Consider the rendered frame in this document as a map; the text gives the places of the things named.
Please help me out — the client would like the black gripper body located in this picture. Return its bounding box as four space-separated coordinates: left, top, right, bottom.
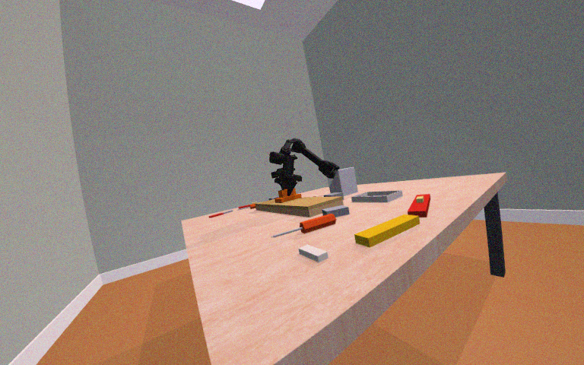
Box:
275 165 302 183

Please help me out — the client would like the yellow rectangular bar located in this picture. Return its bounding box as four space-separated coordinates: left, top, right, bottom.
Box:
354 214 420 247

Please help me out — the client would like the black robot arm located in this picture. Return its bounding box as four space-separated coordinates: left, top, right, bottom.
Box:
269 138 340 179

